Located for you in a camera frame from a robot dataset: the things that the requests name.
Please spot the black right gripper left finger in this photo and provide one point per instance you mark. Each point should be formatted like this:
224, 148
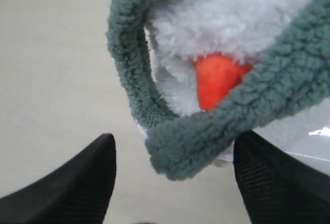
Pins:
77, 192

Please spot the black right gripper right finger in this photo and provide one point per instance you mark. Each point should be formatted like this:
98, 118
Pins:
277, 188

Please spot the green fuzzy scarf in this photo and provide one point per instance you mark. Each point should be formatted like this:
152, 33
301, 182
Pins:
291, 75

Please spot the white plush snowman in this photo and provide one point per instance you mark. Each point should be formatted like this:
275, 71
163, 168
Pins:
226, 16

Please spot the white rectangular tray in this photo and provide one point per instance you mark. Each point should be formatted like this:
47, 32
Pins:
303, 136

